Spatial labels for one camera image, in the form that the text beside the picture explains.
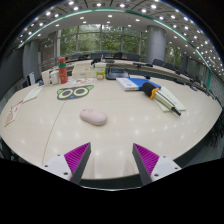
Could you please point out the pale paper sheet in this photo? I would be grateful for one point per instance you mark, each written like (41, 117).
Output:
(176, 99)

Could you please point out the group of ceiling lights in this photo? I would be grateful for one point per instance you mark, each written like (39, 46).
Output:
(110, 15)

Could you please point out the pink computer mouse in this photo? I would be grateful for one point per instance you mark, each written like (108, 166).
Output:
(93, 117)

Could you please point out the beige cardboard box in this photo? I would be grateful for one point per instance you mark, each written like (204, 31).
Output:
(83, 71)

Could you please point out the red bottle with green band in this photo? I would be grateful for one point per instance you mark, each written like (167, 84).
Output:
(62, 71)

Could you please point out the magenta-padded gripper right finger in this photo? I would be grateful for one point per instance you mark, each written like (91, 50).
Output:
(148, 160)

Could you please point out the group of dark office chairs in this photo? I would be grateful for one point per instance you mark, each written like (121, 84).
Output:
(133, 57)

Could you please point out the colourful sticker sheet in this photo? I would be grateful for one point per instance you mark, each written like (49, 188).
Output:
(79, 81)

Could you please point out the white paper cup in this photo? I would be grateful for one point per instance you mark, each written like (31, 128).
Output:
(45, 78)

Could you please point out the black conference microphone console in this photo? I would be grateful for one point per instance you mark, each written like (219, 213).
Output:
(116, 74)

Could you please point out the blue and white book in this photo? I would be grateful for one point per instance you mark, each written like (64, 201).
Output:
(133, 83)

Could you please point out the cat face mouse pad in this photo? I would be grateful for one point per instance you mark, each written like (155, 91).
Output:
(74, 92)

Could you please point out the red and white leaflet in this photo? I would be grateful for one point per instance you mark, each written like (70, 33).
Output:
(14, 112)

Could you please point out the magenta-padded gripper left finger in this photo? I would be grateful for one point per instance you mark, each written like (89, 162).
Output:
(76, 159)

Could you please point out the green printed cup with straw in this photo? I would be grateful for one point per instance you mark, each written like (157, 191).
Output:
(100, 72)

